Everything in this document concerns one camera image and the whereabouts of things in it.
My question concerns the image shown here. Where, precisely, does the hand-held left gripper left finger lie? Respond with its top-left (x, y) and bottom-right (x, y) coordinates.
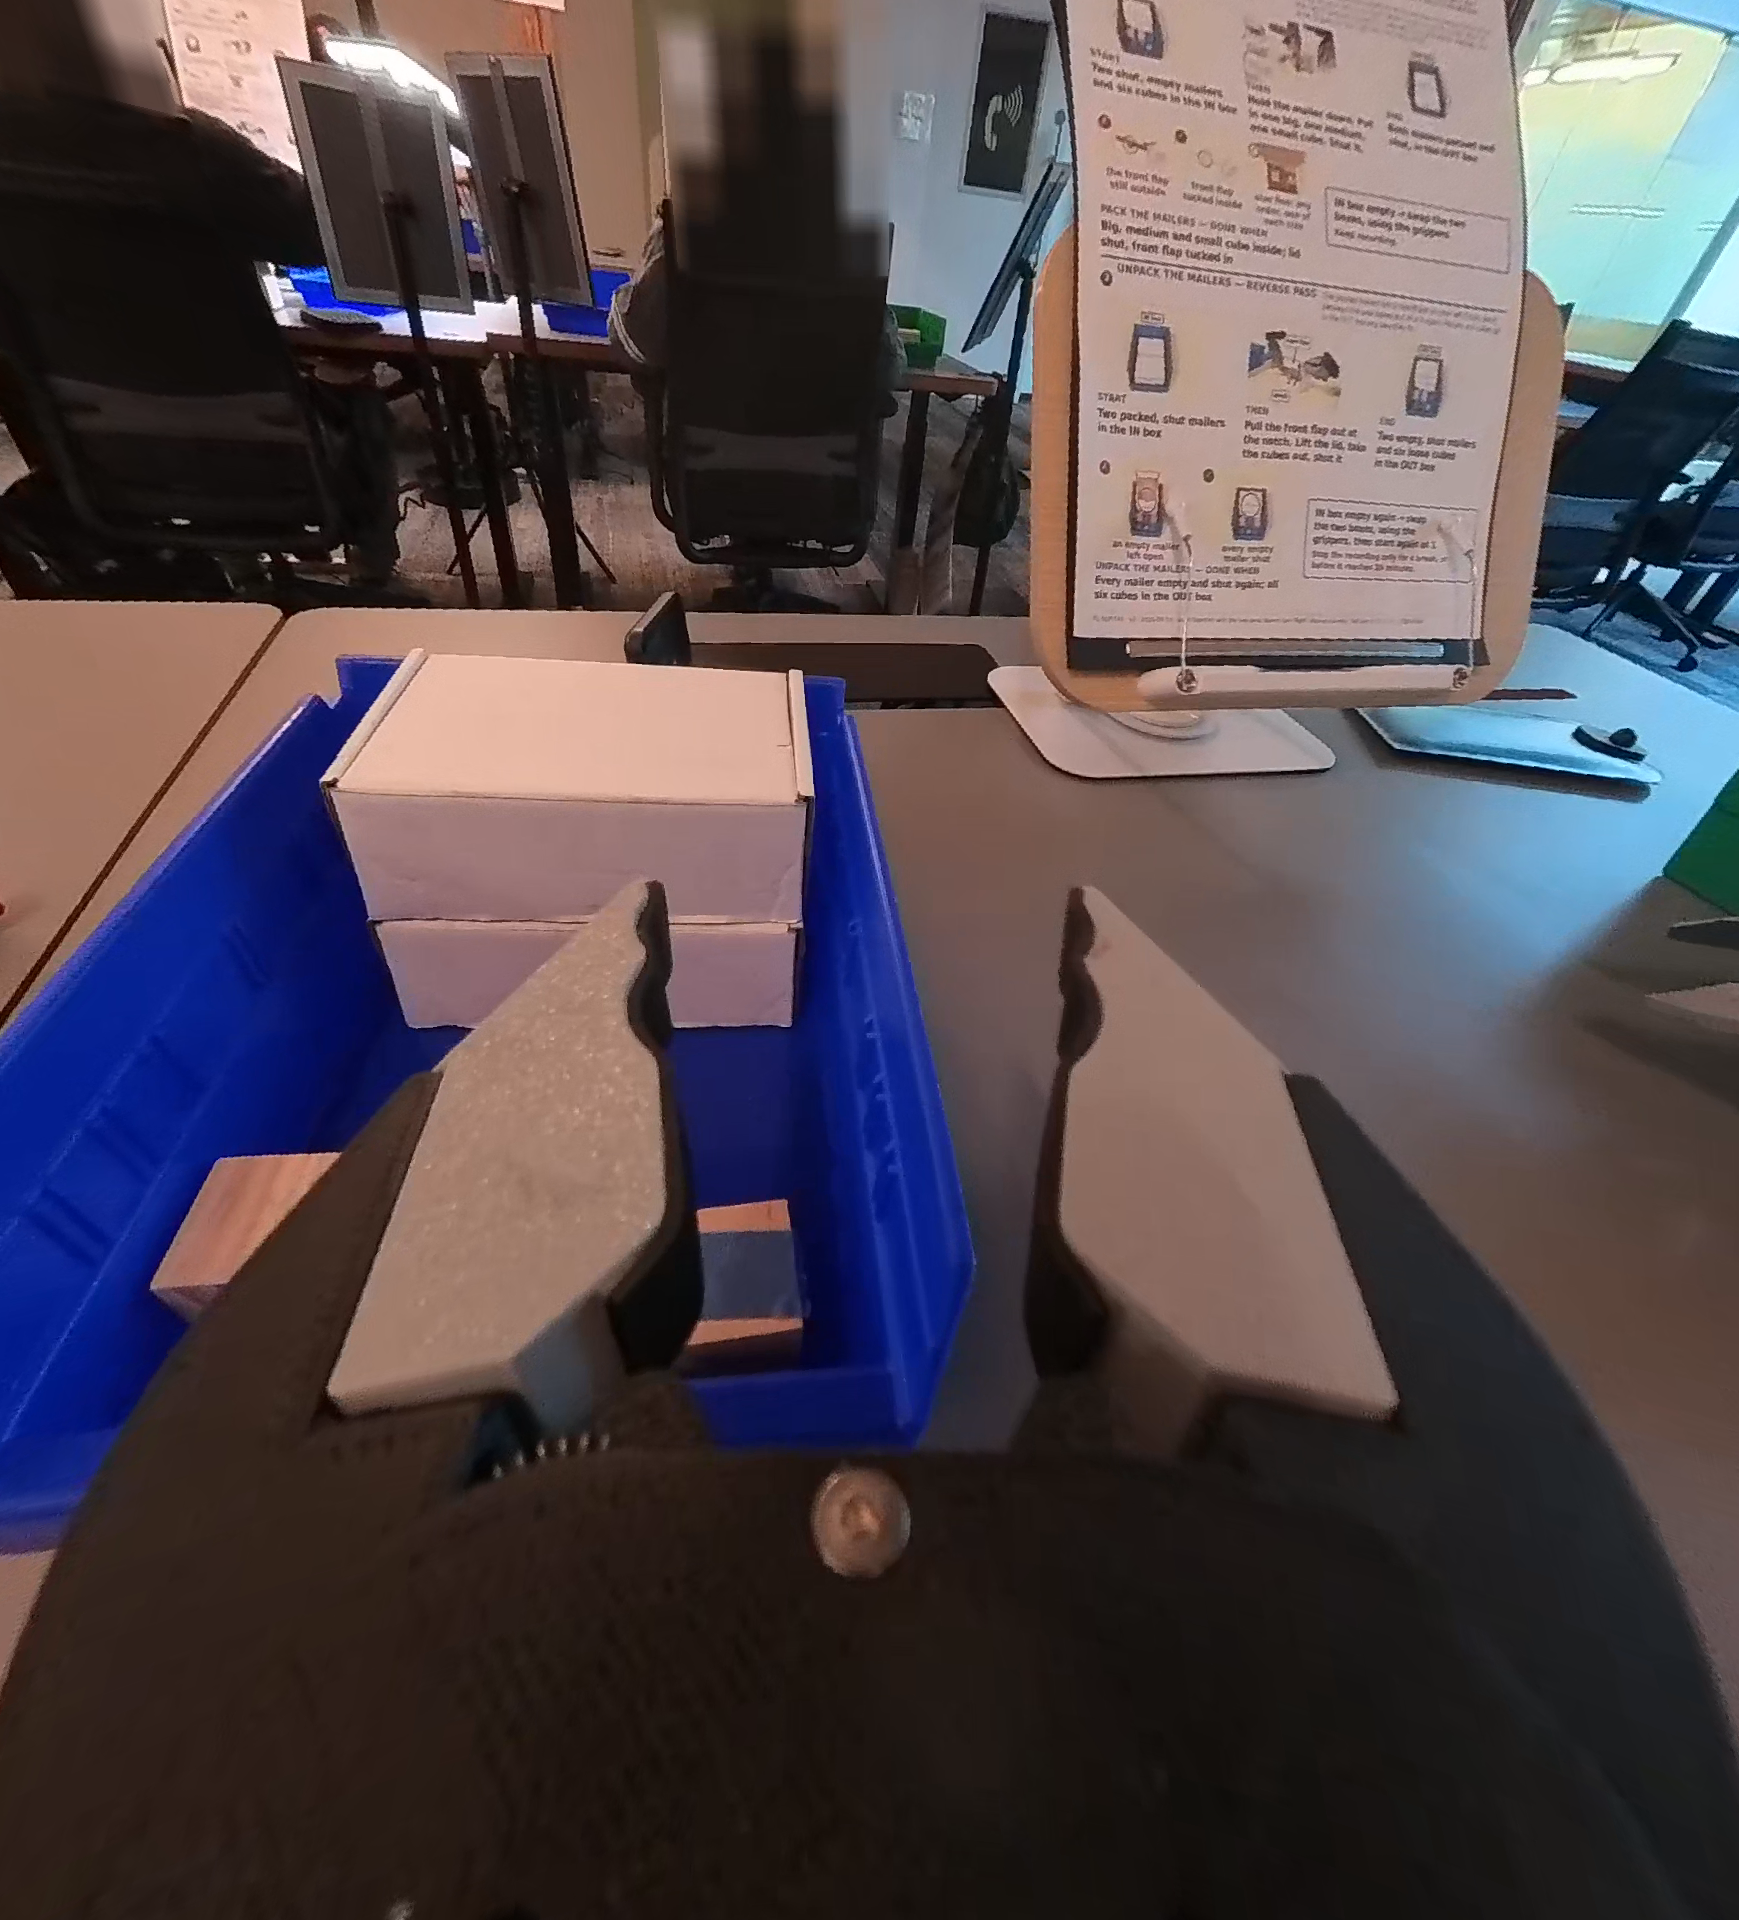
top-left (327, 881), bottom-right (704, 1425)

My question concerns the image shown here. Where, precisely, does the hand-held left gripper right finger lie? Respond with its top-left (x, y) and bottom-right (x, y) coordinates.
top-left (1022, 886), bottom-right (1400, 1464)

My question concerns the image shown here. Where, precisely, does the white mailer box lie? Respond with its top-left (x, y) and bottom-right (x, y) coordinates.
top-left (318, 649), bottom-right (822, 924)
top-left (370, 916), bottom-right (808, 1034)

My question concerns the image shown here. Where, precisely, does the wooden cube dark face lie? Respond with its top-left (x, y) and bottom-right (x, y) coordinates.
top-left (673, 1200), bottom-right (812, 1379)

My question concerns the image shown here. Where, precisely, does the plain wooden cube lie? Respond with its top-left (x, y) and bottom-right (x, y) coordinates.
top-left (148, 1153), bottom-right (348, 1326)

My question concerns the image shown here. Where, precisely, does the blue plastic bin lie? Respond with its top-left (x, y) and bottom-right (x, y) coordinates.
top-left (0, 652), bottom-right (979, 1553)

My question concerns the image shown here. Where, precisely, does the grey laptop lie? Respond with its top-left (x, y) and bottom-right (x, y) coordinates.
top-left (1356, 701), bottom-right (1663, 785)

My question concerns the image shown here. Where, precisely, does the printed instruction sheet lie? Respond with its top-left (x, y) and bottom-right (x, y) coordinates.
top-left (1072, 0), bottom-right (1523, 640)

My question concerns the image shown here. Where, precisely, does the group of black office chairs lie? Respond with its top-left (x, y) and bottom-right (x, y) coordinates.
top-left (0, 82), bottom-right (1739, 677)

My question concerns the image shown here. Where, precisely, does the row of small blue trays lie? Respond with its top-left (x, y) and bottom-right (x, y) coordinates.
top-left (284, 258), bottom-right (634, 341)

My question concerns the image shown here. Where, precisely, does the black board on stand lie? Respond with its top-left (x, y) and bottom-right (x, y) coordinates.
top-left (448, 53), bottom-right (615, 601)
top-left (276, 57), bottom-right (479, 601)

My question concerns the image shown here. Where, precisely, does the black phone icon sign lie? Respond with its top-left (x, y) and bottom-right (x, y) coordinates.
top-left (960, 12), bottom-right (1055, 196)

